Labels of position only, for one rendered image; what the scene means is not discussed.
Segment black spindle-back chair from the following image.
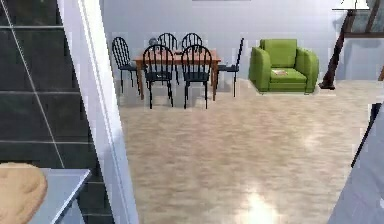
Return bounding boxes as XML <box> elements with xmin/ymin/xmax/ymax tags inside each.
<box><xmin>217</xmin><ymin>37</ymin><xmax>245</xmax><ymax>98</ymax></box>
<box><xmin>181</xmin><ymin>32</ymin><xmax>204</xmax><ymax>51</ymax></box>
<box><xmin>180</xmin><ymin>44</ymin><xmax>213</xmax><ymax>110</ymax></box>
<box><xmin>142</xmin><ymin>44</ymin><xmax>175</xmax><ymax>110</ymax></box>
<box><xmin>157</xmin><ymin>32</ymin><xmax>180</xmax><ymax>86</ymax></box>
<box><xmin>111</xmin><ymin>36</ymin><xmax>141</xmax><ymax>95</ymax></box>

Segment brown wooden dining table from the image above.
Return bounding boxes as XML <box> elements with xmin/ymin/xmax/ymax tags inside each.
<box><xmin>132</xmin><ymin>49</ymin><xmax>222</xmax><ymax>102</ymax></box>

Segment green armchair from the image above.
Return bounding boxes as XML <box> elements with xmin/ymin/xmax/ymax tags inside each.
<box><xmin>248</xmin><ymin>38</ymin><xmax>320</xmax><ymax>94</ymax></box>

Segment grey worktop cabinet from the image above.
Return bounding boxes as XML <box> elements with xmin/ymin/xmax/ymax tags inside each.
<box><xmin>28</xmin><ymin>167</ymin><xmax>92</xmax><ymax>224</ymax></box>

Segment tan round bread loaf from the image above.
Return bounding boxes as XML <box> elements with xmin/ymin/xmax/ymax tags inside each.
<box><xmin>0</xmin><ymin>162</ymin><xmax>49</xmax><ymax>224</ymax></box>

